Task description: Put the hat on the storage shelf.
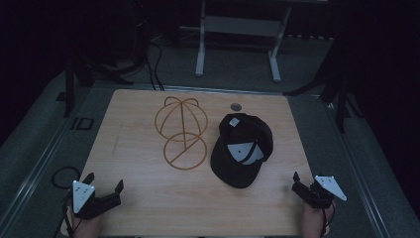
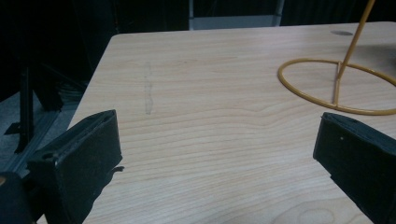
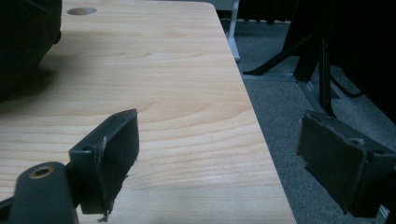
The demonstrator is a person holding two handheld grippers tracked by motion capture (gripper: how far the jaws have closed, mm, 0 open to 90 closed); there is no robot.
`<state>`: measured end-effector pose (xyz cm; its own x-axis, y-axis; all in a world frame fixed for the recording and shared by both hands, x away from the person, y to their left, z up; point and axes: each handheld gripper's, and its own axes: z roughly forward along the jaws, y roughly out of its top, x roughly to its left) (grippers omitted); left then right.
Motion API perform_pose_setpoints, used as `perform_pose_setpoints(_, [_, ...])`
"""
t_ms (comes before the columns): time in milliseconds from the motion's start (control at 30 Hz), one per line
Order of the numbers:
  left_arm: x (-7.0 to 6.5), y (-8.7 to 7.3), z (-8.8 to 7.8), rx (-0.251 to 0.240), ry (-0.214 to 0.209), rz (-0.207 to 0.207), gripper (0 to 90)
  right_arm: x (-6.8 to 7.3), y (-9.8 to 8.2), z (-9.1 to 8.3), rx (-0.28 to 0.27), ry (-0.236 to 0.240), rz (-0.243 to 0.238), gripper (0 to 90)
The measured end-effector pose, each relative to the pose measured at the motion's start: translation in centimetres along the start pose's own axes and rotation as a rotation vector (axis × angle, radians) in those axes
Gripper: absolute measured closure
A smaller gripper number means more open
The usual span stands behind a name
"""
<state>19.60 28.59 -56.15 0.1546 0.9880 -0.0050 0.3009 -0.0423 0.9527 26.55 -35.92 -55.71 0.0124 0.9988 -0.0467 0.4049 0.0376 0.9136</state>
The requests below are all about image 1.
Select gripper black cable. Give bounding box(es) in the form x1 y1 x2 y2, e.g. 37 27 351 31
52 192 83 238
319 201 337 238

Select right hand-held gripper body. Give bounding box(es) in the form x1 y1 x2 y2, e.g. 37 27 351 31
291 175 349 210

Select person's left hand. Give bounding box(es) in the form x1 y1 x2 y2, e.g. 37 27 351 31
70 211 104 238

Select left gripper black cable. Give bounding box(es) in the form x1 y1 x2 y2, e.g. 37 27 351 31
52 192 83 238

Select person's right hand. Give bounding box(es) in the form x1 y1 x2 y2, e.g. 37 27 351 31
301 200 335 238

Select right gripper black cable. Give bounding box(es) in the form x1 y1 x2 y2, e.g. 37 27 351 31
319 201 337 238

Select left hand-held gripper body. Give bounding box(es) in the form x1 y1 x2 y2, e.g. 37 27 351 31
71 179 122 221

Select black tripod stand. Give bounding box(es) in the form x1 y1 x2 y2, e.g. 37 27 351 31
282 43 366 135
62 56 135 119

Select white metal desk frame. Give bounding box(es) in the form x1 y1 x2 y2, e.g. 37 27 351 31
194 0 293 84

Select black floor cables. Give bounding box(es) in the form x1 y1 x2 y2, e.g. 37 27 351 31
144 41 165 92

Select black baseball cap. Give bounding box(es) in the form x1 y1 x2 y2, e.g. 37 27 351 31
210 112 274 189

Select black looped cable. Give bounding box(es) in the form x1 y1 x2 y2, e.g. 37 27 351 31
51 166 82 190

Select golden wire hat stand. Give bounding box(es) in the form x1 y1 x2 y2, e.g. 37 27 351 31
154 95 209 172

